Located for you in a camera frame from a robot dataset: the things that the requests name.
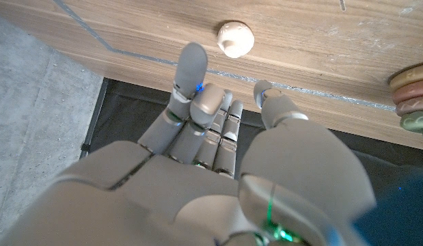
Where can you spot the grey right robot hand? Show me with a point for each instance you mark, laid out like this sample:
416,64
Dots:
163,194

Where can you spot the black fabric backdrop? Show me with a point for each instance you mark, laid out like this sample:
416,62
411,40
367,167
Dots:
129,116

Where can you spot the black backdrop stand pole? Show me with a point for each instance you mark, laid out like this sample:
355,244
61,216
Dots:
93,119

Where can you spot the silver tape outline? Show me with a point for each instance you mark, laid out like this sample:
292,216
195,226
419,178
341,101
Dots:
146,58

